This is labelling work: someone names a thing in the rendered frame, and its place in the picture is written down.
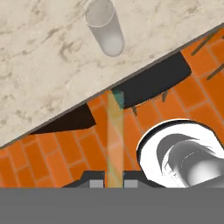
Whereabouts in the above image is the white round object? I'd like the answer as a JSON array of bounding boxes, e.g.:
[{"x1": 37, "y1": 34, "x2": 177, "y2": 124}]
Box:
[{"x1": 136, "y1": 117, "x2": 224, "y2": 189}]

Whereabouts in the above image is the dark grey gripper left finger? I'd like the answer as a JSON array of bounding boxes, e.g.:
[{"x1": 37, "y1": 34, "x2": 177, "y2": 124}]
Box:
[{"x1": 61, "y1": 170, "x2": 107, "y2": 189}]

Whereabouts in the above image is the clear glass cup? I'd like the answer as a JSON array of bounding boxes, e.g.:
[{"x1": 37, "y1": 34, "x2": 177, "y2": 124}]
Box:
[{"x1": 83, "y1": 0, "x2": 126, "y2": 58}]

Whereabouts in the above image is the black bar stool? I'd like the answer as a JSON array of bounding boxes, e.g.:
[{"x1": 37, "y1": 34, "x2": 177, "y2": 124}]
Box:
[
  {"x1": 29, "y1": 103, "x2": 97, "y2": 136},
  {"x1": 112, "y1": 52, "x2": 193, "y2": 117}
]

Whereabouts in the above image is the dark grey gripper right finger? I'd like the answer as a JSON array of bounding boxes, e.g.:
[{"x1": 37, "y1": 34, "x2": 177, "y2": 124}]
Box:
[{"x1": 122, "y1": 170, "x2": 165, "y2": 189}]

